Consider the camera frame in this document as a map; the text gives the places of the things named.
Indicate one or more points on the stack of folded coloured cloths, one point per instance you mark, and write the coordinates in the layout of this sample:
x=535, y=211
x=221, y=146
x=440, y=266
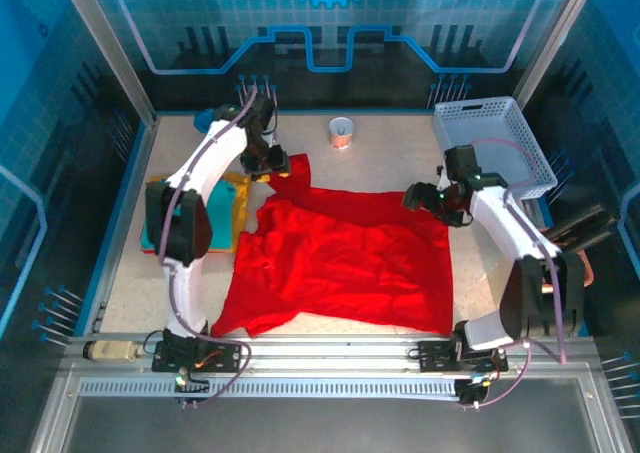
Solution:
x=244, y=195

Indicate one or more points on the aluminium frame post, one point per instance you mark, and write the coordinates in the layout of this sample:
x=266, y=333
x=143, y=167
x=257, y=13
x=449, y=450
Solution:
x=550, y=38
x=115, y=58

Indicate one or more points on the aluminium mounting rail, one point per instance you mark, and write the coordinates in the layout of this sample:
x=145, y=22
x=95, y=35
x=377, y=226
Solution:
x=325, y=355

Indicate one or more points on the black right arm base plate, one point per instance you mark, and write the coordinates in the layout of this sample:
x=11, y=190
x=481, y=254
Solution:
x=435, y=357

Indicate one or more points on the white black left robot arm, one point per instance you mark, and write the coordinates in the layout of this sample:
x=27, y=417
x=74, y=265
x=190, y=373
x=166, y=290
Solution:
x=215, y=158

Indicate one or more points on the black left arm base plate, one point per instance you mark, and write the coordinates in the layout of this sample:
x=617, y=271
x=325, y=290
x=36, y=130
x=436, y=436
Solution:
x=225, y=359

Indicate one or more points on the grey metal panel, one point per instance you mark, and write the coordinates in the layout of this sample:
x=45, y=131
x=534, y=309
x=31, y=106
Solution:
x=320, y=425

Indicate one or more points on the beige cylindrical device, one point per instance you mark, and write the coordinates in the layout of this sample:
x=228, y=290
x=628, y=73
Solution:
x=110, y=351

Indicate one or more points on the black connector board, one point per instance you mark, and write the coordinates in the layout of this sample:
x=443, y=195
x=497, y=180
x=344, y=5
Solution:
x=187, y=385
x=475, y=390

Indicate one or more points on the copper white cup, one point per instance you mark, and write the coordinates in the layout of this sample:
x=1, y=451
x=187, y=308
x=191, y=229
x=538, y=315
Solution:
x=342, y=132

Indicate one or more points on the teal folded t-shirt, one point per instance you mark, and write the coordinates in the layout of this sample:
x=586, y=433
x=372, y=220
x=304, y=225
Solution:
x=220, y=218

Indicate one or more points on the perforated grey plastic basket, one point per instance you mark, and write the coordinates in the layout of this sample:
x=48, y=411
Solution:
x=495, y=128

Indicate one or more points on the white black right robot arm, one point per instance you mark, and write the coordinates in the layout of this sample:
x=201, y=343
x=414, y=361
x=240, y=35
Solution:
x=505, y=228

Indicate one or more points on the red t-shirt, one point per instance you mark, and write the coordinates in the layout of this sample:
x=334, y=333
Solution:
x=340, y=263

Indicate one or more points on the blue toy figurine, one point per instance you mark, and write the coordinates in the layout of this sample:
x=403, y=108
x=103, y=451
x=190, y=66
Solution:
x=202, y=120

